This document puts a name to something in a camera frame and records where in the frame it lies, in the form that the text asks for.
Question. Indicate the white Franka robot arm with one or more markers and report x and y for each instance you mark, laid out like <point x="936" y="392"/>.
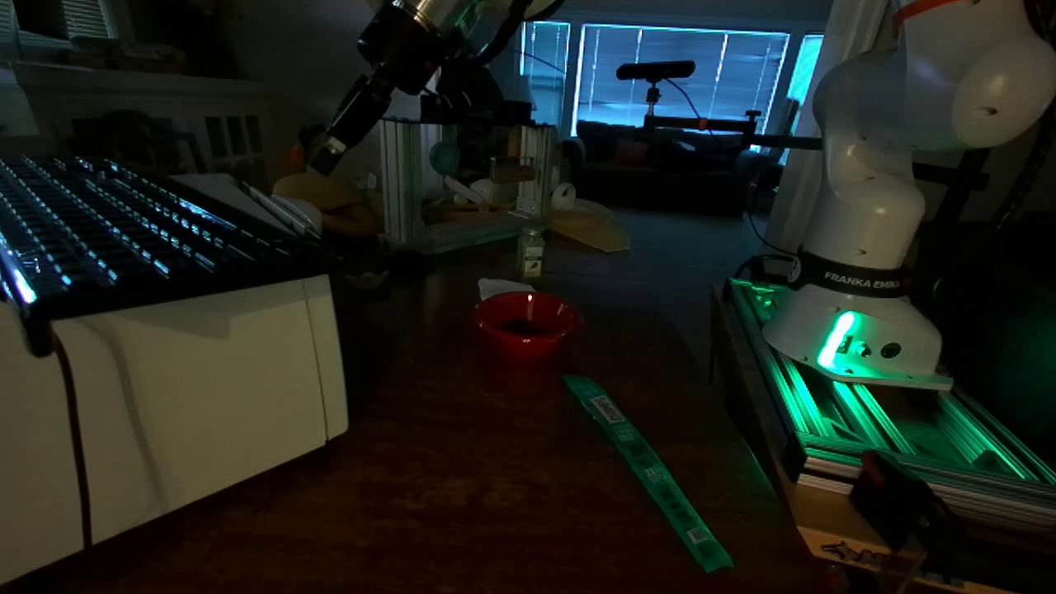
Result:
<point x="879" y="199"/>

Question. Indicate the red bowl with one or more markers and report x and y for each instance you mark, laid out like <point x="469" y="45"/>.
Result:
<point x="527" y="332"/>

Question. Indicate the aluminium profile frame rack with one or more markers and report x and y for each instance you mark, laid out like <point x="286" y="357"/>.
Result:
<point x="462" y="186"/>

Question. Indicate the dark sofa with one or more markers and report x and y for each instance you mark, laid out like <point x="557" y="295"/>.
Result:
<point x="671" y="166"/>

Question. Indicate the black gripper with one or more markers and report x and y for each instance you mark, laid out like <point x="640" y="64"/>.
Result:
<point x="396" y="49"/>

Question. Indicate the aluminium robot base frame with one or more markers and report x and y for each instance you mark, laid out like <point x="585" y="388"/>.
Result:
<point x="879" y="431"/>

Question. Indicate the white toaster oven body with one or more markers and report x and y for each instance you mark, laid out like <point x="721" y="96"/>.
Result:
<point x="165" y="398"/>

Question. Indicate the black clamp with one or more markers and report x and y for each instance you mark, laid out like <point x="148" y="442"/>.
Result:
<point x="891" y="498"/>

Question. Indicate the white cabinet with glass doors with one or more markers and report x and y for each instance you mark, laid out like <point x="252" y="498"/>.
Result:
<point x="134" y="119"/>

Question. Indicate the bright window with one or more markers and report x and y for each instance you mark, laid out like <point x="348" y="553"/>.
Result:
<point x="671" y="71"/>

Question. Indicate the green ruler strip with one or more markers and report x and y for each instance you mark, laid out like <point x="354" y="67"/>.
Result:
<point x="648" y="472"/>

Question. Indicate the black camera on stand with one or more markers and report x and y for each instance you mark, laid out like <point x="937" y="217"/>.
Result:
<point x="655" y="71"/>

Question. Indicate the yellow cloth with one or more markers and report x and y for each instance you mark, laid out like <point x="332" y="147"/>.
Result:
<point x="332" y="199"/>

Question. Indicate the wooden base board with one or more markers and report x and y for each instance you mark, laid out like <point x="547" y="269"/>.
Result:
<point x="860" y="538"/>

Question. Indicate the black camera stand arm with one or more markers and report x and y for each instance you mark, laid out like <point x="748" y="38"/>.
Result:
<point x="713" y="125"/>

